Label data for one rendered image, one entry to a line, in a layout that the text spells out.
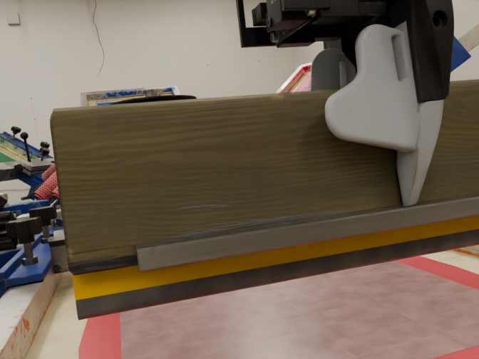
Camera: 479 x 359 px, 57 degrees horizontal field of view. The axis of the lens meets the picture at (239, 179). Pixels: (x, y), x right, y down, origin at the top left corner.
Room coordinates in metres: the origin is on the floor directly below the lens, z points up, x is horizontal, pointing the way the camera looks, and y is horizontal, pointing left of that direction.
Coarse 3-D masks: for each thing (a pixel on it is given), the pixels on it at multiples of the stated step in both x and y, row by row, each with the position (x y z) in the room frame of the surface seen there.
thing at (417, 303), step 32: (416, 256) 0.56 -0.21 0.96; (288, 288) 0.49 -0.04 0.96; (320, 288) 0.48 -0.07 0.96; (352, 288) 0.47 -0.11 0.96; (384, 288) 0.45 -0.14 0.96; (416, 288) 0.44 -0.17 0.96; (448, 288) 0.43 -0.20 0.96; (320, 320) 0.39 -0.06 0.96; (352, 320) 0.39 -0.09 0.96; (384, 320) 0.38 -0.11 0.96; (416, 320) 0.37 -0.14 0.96; (448, 320) 0.36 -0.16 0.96; (352, 352) 0.33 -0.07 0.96; (384, 352) 0.32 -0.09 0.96; (416, 352) 0.32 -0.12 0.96; (448, 352) 0.31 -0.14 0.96
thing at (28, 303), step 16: (48, 272) 0.57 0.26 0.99; (16, 288) 0.50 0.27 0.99; (32, 288) 0.49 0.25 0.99; (48, 288) 0.55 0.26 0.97; (0, 304) 0.45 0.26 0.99; (16, 304) 0.44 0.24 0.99; (32, 304) 0.45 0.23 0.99; (48, 304) 0.53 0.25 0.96; (0, 320) 0.40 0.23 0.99; (16, 320) 0.39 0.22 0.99; (32, 320) 0.44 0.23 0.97; (0, 336) 0.36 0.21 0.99; (16, 336) 0.37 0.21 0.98; (32, 336) 0.43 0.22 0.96; (0, 352) 0.32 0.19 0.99; (16, 352) 0.36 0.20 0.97
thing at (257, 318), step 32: (256, 288) 0.50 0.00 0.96; (96, 320) 0.46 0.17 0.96; (128, 320) 0.45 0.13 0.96; (160, 320) 0.44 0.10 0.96; (192, 320) 0.43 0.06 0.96; (224, 320) 0.42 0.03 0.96; (256, 320) 0.41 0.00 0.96; (288, 320) 0.40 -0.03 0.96; (96, 352) 0.38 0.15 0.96; (128, 352) 0.37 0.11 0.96; (160, 352) 0.37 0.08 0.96; (192, 352) 0.36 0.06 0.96; (224, 352) 0.35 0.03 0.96; (256, 352) 0.35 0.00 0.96; (288, 352) 0.34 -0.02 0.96; (320, 352) 0.33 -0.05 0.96
